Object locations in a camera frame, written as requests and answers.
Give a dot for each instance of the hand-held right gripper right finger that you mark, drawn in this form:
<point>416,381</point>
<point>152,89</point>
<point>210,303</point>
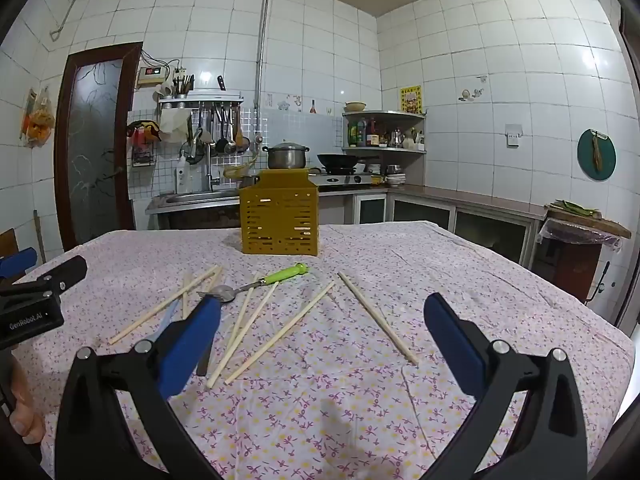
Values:
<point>452,342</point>

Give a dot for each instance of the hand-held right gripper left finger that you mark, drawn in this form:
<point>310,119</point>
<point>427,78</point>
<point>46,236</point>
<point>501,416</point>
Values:
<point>192,340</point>

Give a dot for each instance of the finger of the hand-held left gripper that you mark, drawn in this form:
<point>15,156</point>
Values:
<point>67,270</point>
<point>17,262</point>

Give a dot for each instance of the light blue plastic spoon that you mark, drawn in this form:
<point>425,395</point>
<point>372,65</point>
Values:
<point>167,317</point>

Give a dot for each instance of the wooden chopstick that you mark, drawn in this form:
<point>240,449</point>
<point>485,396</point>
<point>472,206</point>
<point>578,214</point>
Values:
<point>145,319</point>
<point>245,310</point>
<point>376,319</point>
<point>207,280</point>
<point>184,295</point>
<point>242,335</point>
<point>280,332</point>
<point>382,317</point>

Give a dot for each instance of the yellow slotted utensil holder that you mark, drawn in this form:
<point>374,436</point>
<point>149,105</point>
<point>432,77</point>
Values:
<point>280,220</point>

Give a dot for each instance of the row of hanging kitchen utensils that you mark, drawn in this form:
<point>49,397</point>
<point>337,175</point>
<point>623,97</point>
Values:
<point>227,135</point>

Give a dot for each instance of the person's left hand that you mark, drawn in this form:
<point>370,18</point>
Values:
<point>27,410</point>

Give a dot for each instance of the dark wooden glass door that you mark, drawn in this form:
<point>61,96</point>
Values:
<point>95,160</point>

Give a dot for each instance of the reddish brown side cabinet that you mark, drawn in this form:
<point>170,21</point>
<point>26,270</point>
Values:
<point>570,270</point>

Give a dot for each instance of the stainless steel sink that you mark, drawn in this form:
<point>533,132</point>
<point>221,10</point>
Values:
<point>200,197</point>

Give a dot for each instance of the orange plastic bag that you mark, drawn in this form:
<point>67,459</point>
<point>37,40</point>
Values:
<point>39,120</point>

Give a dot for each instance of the floral pink tablecloth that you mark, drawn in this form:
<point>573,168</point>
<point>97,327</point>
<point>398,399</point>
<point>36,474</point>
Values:
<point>325,410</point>

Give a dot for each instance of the kitchen counter with cabinets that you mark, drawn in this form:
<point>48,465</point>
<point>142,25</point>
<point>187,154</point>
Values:
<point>440,197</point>

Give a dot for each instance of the white dish soap bottle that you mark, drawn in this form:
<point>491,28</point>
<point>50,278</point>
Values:
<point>182,177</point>

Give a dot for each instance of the red and yellow rubber gloves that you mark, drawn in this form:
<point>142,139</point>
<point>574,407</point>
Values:
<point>142,130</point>

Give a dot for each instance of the steel kitchen faucet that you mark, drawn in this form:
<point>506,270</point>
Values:
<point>209,170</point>

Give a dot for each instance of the stack of white bowls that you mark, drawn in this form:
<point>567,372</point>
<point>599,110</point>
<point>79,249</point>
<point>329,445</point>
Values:
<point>395,179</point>

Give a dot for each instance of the white hanging cloth bag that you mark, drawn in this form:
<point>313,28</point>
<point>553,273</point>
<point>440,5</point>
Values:
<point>172,125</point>

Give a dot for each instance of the green vegetables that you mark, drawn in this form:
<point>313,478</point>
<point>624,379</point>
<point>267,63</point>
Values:
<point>575,206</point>

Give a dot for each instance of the wooden chopping board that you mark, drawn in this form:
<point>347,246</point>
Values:
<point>600,225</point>

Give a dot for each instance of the steel gas stove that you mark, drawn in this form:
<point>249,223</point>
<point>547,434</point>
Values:
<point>345,178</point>

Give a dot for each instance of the steel pot with lid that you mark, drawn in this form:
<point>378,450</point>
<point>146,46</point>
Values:
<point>286,157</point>

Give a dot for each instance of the steel kettle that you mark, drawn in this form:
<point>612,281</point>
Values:
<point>396,139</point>

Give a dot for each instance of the black wok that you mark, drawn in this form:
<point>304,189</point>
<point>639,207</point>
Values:
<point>340,160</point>

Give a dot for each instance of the cutlery cup with dark chopsticks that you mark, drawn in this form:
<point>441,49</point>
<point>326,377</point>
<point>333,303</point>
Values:
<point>182,87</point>

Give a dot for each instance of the red label bottle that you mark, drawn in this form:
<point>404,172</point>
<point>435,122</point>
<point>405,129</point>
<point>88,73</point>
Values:
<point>373,135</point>

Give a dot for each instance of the dark sauce bottle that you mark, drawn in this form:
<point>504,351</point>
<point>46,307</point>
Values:
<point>362,132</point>

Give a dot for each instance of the green bottle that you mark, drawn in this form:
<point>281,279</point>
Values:
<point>353,134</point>

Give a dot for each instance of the white corner shelf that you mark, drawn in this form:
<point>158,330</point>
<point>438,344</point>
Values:
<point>385,115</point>

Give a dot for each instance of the round green cutting board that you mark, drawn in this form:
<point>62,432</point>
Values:
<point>607,160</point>

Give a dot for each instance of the beige bowl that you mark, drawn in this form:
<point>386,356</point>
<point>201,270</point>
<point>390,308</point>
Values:
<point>355,106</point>

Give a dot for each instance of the white wall controller red display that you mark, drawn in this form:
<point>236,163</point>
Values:
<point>150,75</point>

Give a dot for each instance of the white wall socket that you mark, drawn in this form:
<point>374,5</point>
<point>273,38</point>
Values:
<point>513,137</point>

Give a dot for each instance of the steel wall utensil rack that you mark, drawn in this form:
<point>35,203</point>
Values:
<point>210,96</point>

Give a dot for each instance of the yellow wall poster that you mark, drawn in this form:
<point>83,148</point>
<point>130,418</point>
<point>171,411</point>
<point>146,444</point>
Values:
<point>410,99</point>

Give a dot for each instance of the grey wall pipe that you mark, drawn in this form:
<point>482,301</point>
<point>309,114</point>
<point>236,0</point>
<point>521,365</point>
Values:
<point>260,50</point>

